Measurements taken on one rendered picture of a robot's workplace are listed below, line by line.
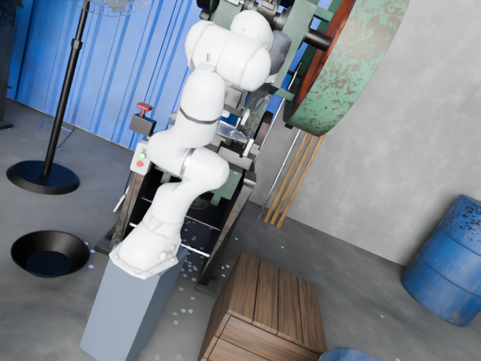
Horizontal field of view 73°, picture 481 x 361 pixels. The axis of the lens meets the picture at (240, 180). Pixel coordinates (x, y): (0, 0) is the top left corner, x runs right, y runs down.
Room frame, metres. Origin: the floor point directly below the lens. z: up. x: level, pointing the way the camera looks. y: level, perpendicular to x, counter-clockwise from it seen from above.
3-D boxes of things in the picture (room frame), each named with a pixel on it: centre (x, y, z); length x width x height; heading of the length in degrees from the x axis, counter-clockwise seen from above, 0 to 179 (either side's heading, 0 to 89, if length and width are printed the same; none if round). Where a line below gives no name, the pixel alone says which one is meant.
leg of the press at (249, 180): (1.84, -0.04, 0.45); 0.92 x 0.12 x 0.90; 5
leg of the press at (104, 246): (1.80, 0.50, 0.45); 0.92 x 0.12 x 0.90; 5
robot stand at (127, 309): (0.92, 0.17, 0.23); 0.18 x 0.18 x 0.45; 78
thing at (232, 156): (1.68, 0.22, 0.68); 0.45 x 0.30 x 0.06; 95
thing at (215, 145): (1.51, 0.20, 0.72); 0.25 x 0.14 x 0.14; 5
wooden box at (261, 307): (1.13, -0.33, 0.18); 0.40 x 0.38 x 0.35; 1
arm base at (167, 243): (0.88, 0.18, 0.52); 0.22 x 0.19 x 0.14; 168
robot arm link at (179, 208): (0.92, 0.13, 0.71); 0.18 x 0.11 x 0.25; 90
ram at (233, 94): (1.64, 0.22, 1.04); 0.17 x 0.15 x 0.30; 5
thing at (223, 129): (1.56, 0.21, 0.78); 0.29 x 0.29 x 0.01
